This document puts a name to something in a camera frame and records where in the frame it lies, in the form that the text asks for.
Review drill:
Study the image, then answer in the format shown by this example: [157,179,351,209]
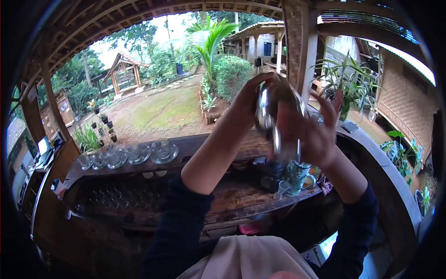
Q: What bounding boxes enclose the broad-leaf green plant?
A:
[379,130,425,185]

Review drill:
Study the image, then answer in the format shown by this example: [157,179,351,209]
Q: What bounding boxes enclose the black round canister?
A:
[261,161,285,193]

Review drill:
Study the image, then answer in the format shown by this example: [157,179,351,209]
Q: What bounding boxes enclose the open laptop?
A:
[35,135,56,169]

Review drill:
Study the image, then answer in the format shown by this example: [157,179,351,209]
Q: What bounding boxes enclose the wooden garden hut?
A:
[100,52,151,100]

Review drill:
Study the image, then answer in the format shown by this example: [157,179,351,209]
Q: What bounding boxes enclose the person's body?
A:
[176,235,319,279]

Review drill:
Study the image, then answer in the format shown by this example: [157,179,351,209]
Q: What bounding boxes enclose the person's right hand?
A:
[277,91,341,169]

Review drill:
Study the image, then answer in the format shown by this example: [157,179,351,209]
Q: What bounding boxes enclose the palm tree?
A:
[186,17,239,84]

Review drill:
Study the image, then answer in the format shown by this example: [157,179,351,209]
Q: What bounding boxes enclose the row of black plant pots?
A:
[90,106,119,143]

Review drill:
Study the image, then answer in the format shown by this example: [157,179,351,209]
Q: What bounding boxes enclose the white box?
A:
[302,231,339,267]

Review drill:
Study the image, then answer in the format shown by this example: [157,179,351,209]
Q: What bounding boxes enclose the small clear glass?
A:
[273,180,290,201]

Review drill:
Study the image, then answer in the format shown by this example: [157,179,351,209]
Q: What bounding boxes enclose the trimmed green hedge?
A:
[212,55,252,102]

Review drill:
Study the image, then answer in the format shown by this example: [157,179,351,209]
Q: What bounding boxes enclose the wooden cabinet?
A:
[39,90,76,141]

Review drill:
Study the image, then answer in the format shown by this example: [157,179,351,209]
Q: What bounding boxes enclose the potted long-leaf plant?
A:
[313,52,382,123]

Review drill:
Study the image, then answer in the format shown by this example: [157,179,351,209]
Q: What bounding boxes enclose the person's right fingers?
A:
[310,91,337,123]

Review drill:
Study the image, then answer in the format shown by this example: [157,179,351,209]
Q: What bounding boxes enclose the woven bamboo wall building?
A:
[374,38,438,161]

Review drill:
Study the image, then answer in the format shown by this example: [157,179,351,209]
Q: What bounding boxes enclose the clear glass jar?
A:
[254,73,312,164]

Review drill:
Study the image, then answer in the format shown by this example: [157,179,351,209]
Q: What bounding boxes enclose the person's left fingers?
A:
[249,71,276,92]

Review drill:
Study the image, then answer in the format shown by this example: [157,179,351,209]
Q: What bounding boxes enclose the green patterned mug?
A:
[284,161,317,197]

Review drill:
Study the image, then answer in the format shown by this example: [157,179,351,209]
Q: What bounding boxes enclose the dark wooden bar counter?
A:
[62,105,424,246]

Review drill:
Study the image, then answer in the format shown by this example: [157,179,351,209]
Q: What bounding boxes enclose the pink plastic thing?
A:
[239,223,262,235]

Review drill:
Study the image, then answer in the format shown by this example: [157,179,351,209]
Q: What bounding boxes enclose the row of drinking glasses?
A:
[82,183,166,214]

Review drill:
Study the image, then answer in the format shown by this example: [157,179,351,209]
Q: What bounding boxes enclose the person's left hand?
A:
[228,71,276,129]

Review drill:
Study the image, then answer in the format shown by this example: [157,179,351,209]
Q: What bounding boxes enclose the woven wooden post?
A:
[282,0,320,103]

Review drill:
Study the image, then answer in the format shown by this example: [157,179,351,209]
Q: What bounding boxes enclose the green grassy plant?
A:
[72,124,103,153]

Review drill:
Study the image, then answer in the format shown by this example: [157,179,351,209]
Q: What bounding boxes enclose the roofed house with blue door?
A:
[225,21,287,74]

